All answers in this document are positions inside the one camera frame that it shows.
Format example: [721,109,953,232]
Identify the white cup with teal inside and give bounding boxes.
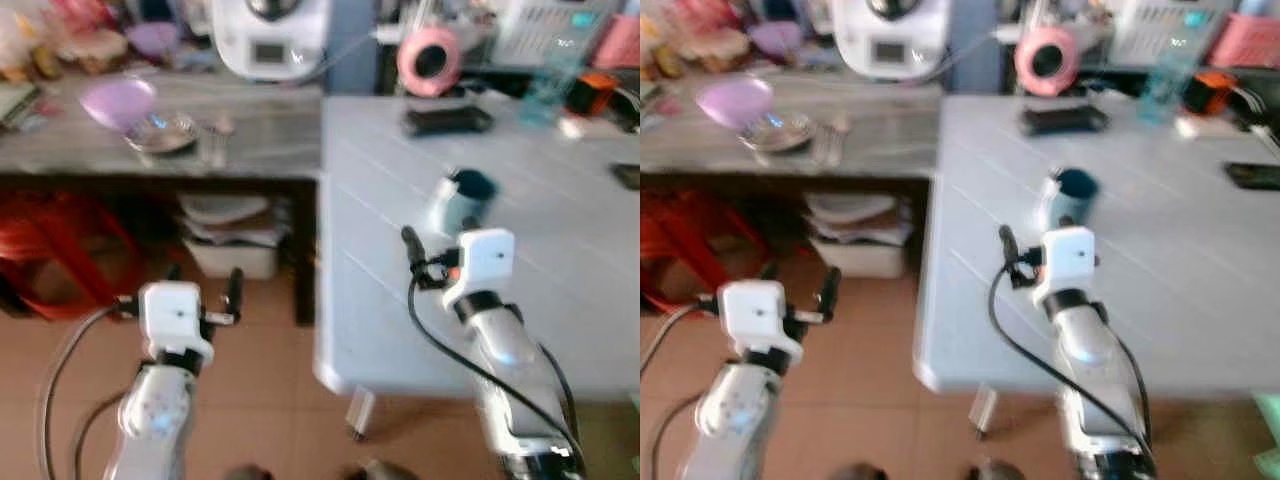
[428,167,499,241]
[1038,167,1101,237]

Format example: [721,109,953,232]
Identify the white box with papers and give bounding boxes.
[178,191,293,282]
[803,191,917,280]

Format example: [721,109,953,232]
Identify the red plastic chair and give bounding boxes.
[640,189,743,317]
[0,189,143,322]

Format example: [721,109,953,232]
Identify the black oblong case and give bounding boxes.
[402,104,494,139]
[1019,102,1110,137]

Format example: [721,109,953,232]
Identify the steel plate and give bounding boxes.
[123,111,199,155]
[737,111,817,154]

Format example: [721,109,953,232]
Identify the white table leg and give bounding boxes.
[344,389,377,443]
[970,387,1001,441]

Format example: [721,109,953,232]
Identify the purple plastic bowl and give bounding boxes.
[694,77,775,132]
[79,77,159,134]

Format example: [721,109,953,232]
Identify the pink round roll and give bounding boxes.
[396,27,462,99]
[1013,26,1080,99]

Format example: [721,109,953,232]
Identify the teal clear drinking glass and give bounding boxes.
[1134,40,1198,127]
[518,44,583,127]

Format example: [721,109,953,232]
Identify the brown woven basket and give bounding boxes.
[54,29,130,77]
[697,27,752,73]

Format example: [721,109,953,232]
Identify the small purple bowl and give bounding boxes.
[124,21,182,62]
[747,21,804,62]

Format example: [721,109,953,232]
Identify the orange and black device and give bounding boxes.
[1182,71,1242,117]
[564,71,623,117]

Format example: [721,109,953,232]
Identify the white kitchen appliance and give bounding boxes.
[831,0,952,82]
[209,0,332,82]

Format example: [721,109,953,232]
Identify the grey keypad machine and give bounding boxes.
[1104,0,1237,67]
[489,0,627,67]

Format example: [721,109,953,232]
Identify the pink plastic basket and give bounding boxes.
[590,11,641,70]
[1204,11,1280,70]

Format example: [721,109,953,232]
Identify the green plastic item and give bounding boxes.
[1253,391,1280,473]

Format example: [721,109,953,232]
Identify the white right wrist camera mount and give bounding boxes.
[442,227,517,309]
[1032,225,1098,305]

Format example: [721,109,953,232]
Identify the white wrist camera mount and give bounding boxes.
[138,281,215,365]
[1032,225,1098,305]
[717,279,803,365]
[442,227,517,309]

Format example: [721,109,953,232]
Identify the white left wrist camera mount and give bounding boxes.
[717,279,803,365]
[138,281,215,365]

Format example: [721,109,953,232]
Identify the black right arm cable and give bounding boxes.
[406,272,588,473]
[987,268,1159,473]

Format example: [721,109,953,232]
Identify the grey left arm cable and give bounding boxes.
[36,303,129,480]
[640,300,713,480]

